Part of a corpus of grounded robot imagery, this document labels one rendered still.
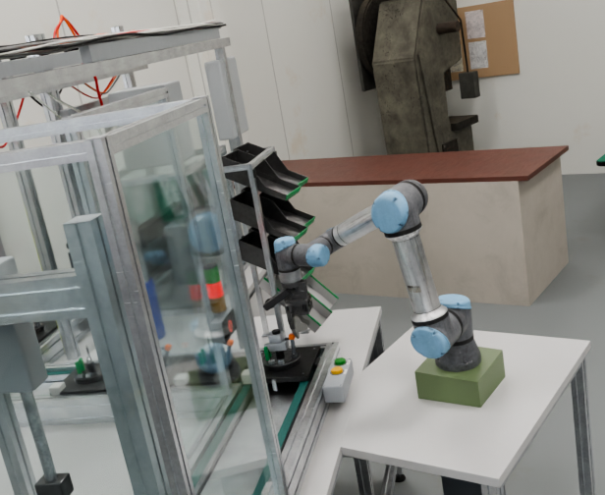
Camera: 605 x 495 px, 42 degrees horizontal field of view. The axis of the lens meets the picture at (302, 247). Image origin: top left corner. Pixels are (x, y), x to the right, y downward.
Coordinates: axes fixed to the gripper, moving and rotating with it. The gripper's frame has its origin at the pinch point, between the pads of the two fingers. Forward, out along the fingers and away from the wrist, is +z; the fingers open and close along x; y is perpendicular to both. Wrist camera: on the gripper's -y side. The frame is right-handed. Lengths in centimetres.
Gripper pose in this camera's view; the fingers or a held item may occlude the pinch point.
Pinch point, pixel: (296, 335)
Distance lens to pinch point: 275.8
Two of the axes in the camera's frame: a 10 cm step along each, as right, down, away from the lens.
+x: 2.0, -3.1, 9.3
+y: 9.6, -1.0, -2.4
